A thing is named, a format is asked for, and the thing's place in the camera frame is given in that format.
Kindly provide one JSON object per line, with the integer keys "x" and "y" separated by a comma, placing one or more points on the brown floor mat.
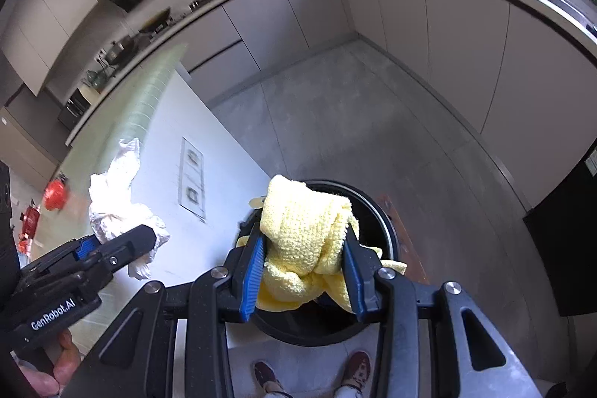
{"x": 405, "y": 235}

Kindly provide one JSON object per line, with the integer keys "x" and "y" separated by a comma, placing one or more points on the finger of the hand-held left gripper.
{"x": 86, "y": 248}
{"x": 128, "y": 246}

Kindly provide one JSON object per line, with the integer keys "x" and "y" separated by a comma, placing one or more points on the person's right shoe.
{"x": 355, "y": 367}

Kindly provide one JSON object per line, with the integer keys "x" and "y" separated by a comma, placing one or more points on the beige refrigerator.
{"x": 23, "y": 146}

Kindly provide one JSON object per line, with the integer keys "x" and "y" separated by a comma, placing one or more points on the black trash bin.
{"x": 373, "y": 211}

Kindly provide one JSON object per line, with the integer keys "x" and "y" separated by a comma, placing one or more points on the red cooking pot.
{"x": 55, "y": 193}

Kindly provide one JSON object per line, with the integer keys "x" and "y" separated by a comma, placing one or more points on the black microwave oven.
{"x": 74, "y": 109}

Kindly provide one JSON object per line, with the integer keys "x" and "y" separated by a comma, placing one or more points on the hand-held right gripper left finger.
{"x": 252, "y": 276}

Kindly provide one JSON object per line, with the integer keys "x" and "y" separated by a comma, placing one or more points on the grey socket panel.
{"x": 191, "y": 179}

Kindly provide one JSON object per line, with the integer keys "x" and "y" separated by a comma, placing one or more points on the person's left hand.
{"x": 60, "y": 360}

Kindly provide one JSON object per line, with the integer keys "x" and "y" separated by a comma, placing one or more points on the person's left shoe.
{"x": 267, "y": 374}

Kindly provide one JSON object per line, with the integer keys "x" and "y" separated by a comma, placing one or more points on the person's shoe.
{"x": 267, "y": 374}
{"x": 355, "y": 367}

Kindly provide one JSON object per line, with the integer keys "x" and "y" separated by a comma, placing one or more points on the upper kitchen cabinets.
{"x": 46, "y": 6}

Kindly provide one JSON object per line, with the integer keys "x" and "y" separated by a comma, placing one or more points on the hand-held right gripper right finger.
{"x": 357, "y": 284}

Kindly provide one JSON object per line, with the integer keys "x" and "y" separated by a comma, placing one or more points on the gas stove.
{"x": 196, "y": 4}

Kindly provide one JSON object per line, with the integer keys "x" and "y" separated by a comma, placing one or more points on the white kitchen island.
{"x": 219, "y": 155}

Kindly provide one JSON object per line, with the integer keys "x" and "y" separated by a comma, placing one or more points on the kitchen counter with lower cabinets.
{"x": 466, "y": 29}

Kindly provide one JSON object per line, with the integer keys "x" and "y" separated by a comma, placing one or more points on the yellow knitted cloth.
{"x": 298, "y": 221}

